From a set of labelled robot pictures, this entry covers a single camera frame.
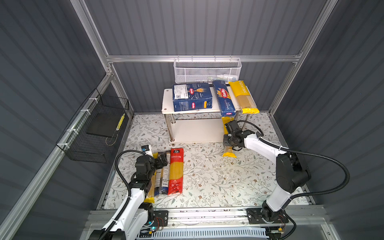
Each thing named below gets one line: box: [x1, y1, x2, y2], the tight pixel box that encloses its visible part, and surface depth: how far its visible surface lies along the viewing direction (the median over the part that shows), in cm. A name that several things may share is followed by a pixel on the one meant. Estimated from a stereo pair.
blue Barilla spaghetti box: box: [212, 80, 237, 117], surface depth 76 cm
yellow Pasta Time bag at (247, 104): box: [228, 80, 260, 114], surface depth 79 cm
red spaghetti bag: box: [168, 148, 184, 196], surface depth 88 cm
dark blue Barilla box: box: [172, 82, 213, 112], surface depth 74 cm
